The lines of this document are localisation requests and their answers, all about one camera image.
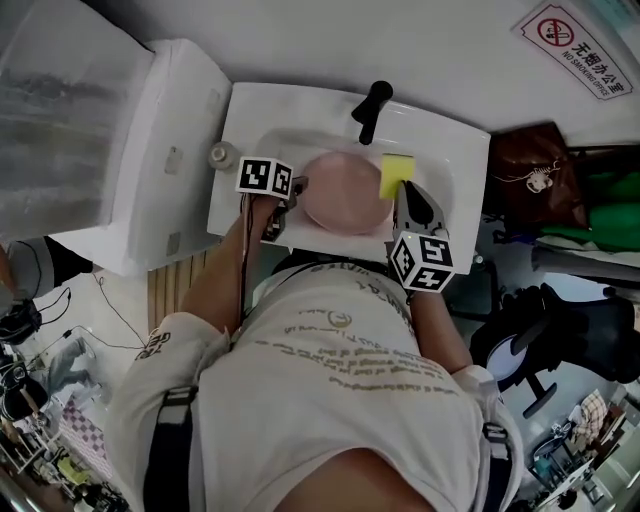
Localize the red-bordered white wall sign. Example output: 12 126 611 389
510 2 631 102

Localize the person's white printed t-shirt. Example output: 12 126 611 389
104 257 527 512

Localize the white sink basin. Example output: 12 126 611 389
206 81 492 277

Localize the person's left forearm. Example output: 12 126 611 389
179 197 282 337

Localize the pink large plate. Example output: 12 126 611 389
299 152 397 237

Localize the green cloth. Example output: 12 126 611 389
539 172 640 252

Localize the purple checkered cloth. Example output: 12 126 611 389
62 397 117 482

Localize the black harness strap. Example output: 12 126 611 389
480 422 512 512
148 387 197 512

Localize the yellow sponge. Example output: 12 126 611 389
378 153 418 200

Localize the person's right forearm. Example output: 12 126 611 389
409 287 477 374

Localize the translucent soap bottle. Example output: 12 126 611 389
208 141 237 172

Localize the brown leather bag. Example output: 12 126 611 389
487 122 589 232

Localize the black faucet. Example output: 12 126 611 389
350 80 395 147

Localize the frosted glass panel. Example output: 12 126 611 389
0 0 154 242

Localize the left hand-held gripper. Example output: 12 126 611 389
235 156 311 245

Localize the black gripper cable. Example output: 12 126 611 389
238 193 252 327

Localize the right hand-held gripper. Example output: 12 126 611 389
383 180 457 293

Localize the black office chair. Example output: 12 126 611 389
469 282 640 422

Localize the wooden slatted platform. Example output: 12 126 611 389
147 244 222 337

